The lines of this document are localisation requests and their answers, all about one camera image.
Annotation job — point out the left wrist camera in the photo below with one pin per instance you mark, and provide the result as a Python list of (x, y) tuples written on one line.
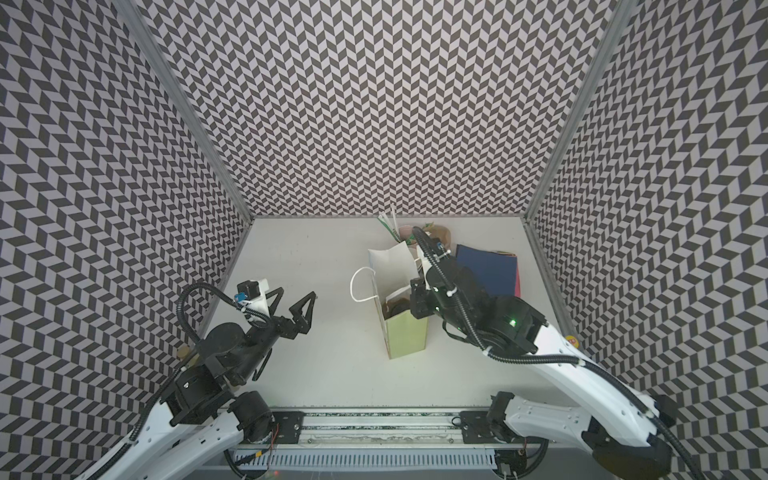
[(250, 298)]

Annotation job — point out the illustrated green paper gift bag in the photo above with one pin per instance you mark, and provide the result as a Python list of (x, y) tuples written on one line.
[(390, 273)]

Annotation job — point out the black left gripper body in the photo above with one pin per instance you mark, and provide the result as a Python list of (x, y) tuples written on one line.
[(261, 339)]

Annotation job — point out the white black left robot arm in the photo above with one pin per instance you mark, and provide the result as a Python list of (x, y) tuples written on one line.
[(203, 409)]

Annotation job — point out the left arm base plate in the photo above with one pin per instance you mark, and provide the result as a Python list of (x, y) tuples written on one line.
[(287, 426)]

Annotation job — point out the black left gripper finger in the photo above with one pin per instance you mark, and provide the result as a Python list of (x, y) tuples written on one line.
[(273, 298), (302, 315)]

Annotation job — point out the stack of brown cup carriers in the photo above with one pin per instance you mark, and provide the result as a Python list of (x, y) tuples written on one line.
[(439, 233)]

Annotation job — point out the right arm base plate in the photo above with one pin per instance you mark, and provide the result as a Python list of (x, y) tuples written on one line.
[(476, 428)]

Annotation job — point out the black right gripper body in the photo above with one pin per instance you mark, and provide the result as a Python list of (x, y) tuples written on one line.
[(421, 297)]

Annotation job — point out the pink metal bucket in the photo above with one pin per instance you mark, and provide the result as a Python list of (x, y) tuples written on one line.
[(406, 234)]

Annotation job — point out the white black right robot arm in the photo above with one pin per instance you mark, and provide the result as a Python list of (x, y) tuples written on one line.
[(628, 433)]

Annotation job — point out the pink napkin stack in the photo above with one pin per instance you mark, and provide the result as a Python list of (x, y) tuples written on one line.
[(517, 286)]

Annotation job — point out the aluminium front rail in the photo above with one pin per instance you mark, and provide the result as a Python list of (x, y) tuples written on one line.
[(372, 420)]

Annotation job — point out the dark blue napkin stack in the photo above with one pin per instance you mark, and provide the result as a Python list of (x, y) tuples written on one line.
[(493, 270)]

